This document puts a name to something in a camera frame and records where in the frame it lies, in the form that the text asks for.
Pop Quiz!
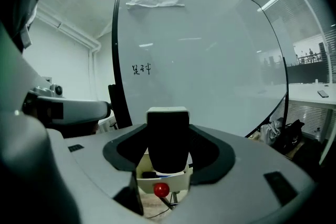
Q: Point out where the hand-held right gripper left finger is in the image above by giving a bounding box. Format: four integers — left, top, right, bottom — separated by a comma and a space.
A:
64, 123, 158, 224

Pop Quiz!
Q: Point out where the white ceiling pipe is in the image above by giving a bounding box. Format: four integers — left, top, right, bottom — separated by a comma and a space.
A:
35, 6, 102, 82

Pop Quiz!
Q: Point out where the black bag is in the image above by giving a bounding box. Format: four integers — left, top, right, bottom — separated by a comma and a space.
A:
285, 119, 306, 148

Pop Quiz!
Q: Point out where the long white desk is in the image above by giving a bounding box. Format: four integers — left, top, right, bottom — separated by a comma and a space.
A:
286, 82, 336, 166

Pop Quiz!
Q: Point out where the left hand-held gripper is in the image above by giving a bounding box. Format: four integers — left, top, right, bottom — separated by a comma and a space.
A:
22, 83, 112, 127

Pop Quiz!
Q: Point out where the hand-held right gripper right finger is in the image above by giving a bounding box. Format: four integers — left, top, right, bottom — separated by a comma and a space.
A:
159, 124, 320, 224

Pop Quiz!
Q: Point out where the glass whiteboard on black stand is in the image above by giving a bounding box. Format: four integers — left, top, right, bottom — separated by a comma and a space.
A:
108, 0, 291, 140

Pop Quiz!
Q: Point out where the grey bag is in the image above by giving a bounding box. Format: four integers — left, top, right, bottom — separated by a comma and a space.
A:
259, 118, 286, 145

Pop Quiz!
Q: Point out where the red ball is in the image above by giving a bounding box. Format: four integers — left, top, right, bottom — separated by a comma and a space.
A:
153, 182, 170, 198

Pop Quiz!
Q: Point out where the long ceiling light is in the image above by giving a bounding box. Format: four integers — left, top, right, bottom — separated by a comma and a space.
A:
257, 0, 287, 13

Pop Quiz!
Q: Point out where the black and white block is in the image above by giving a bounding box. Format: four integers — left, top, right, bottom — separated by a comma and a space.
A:
145, 106, 191, 174

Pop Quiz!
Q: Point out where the black office chair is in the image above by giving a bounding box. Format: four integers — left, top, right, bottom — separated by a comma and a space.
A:
291, 138, 332, 182

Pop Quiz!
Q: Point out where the clear marker tray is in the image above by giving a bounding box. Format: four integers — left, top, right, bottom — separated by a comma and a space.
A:
135, 151, 194, 195

